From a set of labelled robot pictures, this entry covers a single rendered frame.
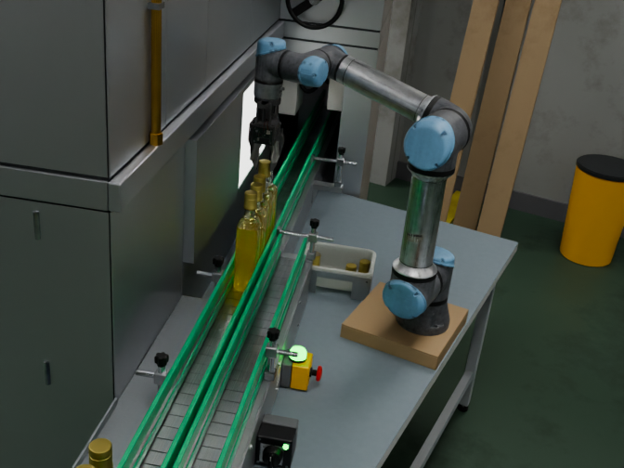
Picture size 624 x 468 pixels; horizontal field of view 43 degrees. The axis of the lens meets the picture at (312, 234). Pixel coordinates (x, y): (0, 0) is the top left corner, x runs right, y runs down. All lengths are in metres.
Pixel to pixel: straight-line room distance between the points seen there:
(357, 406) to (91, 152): 0.93
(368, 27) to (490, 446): 1.63
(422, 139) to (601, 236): 2.85
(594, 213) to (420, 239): 2.66
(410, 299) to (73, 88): 1.00
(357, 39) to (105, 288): 1.66
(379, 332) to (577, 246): 2.60
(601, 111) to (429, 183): 3.15
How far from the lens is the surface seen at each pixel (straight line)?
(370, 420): 1.98
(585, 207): 4.58
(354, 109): 3.05
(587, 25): 4.92
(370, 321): 2.26
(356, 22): 2.98
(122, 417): 1.75
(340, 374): 2.11
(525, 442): 3.26
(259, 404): 1.78
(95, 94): 1.47
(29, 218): 1.63
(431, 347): 2.20
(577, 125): 5.04
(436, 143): 1.86
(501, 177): 4.63
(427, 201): 1.95
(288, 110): 3.22
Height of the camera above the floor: 1.99
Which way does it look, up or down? 26 degrees down
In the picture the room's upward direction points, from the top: 6 degrees clockwise
